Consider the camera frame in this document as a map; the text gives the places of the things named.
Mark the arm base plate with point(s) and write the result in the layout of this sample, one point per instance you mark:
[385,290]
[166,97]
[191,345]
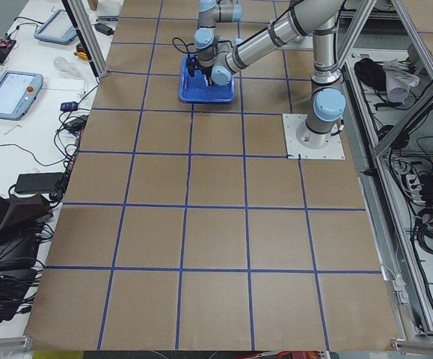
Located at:
[302,143]

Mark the teach pendant near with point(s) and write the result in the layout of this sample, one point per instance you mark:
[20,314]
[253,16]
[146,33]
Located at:
[18,90]

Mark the black power brick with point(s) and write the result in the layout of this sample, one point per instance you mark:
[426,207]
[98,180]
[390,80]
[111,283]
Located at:
[38,183]

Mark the aluminium frame post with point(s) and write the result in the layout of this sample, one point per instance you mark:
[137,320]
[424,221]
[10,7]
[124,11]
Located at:
[81,23]

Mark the crumpled grey cloth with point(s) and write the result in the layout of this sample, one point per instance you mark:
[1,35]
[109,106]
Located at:
[398,81]

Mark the blue plastic tray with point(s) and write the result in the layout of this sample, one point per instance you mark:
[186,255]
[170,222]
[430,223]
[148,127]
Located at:
[195,88]

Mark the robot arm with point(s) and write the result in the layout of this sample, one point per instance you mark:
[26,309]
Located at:
[209,56]
[318,19]

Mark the teach pendant far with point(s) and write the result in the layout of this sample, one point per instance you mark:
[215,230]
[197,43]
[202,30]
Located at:
[56,29]

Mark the teach pendant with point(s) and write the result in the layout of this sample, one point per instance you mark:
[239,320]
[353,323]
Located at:
[18,90]
[56,29]

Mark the small blue device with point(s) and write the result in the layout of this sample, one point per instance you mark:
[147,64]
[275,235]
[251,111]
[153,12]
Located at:
[69,106]

